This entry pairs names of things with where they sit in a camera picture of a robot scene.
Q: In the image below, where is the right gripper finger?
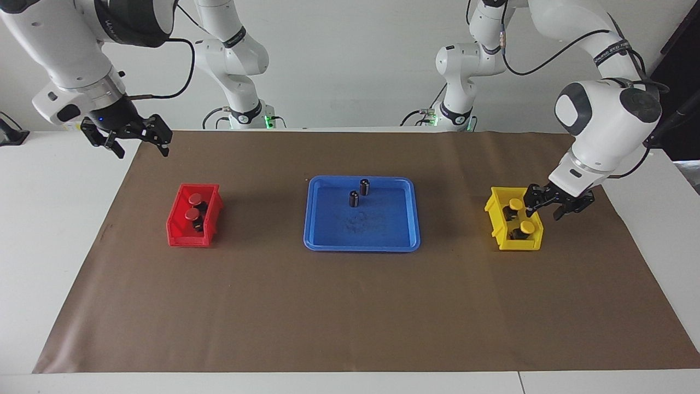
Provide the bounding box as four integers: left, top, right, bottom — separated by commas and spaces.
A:
129, 114, 173, 158
81, 118, 127, 160

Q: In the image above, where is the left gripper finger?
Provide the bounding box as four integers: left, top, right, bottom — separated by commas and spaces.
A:
552, 192, 596, 221
523, 184, 554, 215

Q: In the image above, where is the yellow plastic bin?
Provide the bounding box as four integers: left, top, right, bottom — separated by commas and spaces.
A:
484, 187, 545, 252

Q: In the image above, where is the black clamp object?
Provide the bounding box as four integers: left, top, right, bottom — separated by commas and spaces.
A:
0, 111, 30, 147

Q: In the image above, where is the red plastic bin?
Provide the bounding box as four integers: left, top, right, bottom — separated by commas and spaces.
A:
166, 183, 224, 248

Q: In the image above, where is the black stand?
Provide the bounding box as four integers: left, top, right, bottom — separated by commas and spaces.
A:
644, 90, 700, 149

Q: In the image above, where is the blue plastic tray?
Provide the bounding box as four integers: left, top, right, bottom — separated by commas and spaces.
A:
304, 175, 421, 253

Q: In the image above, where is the black backdrop panel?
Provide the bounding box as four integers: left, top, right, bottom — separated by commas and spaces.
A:
604, 0, 700, 162

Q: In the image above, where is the brown paper table mat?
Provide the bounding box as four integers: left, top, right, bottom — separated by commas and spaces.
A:
33, 131, 700, 374

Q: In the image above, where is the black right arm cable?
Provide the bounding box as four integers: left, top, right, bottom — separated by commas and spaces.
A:
129, 36, 196, 101

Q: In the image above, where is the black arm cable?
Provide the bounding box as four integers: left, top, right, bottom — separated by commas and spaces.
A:
129, 36, 196, 101
500, 22, 670, 178

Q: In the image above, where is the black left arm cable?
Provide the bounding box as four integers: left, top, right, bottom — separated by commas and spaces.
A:
500, 22, 670, 178

